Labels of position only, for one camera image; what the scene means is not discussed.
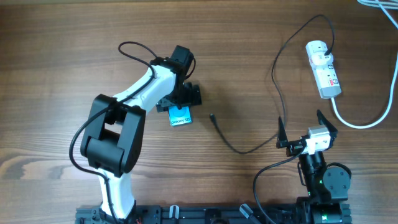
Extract turquoise screen smartphone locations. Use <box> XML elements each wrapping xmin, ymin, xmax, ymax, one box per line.
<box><xmin>169</xmin><ymin>106</ymin><xmax>192</xmax><ymax>127</ymax></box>

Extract black right camera cable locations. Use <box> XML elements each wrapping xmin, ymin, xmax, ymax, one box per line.
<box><xmin>252</xmin><ymin>146</ymin><xmax>307</xmax><ymax>224</ymax></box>

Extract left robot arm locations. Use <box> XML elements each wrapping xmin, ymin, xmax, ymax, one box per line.
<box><xmin>77</xmin><ymin>45</ymin><xmax>201</xmax><ymax>223</ymax></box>

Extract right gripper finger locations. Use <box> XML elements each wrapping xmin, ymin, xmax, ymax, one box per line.
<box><xmin>276</xmin><ymin>116</ymin><xmax>289</xmax><ymax>148</ymax></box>
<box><xmin>317</xmin><ymin>110</ymin><xmax>338</xmax><ymax>133</ymax></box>

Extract white cables at corner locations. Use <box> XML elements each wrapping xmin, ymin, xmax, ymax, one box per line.
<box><xmin>356</xmin><ymin>0</ymin><xmax>398</xmax><ymax>26</ymax></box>

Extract white charger plug adapter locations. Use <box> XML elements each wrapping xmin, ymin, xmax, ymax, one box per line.
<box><xmin>309</xmin><ymin>52</ymin><xmax>334</xmax><ymax>69</ymax></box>

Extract white power strip cord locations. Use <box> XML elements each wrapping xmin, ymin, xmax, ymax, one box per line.
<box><xmin>330</xmin><ymin>51</ymin><xmax>398</xmax><ymax>129</ymax></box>

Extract black USB charging cable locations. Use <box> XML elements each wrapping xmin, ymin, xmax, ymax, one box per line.
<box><xmin>210</xmin><ymin>14</ymin><xmax>336</xmax><ymax>155</ymax></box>

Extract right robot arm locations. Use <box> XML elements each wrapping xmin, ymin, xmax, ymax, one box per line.
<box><xmin>276</xmin><ymin>110</ymin><xmax>353</xmax><ymax>224</ymax></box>

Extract white power strip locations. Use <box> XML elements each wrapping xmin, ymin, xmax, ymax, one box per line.
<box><xmin>305</xmin><ymin>40</ymin><xmax>341</xmax><ymax>99</ymax></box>

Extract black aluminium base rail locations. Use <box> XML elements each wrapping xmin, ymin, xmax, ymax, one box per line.
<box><xmin>75</xmin><ymin>203</ymin><xmax>353</xmax><ymax>224</ymax></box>

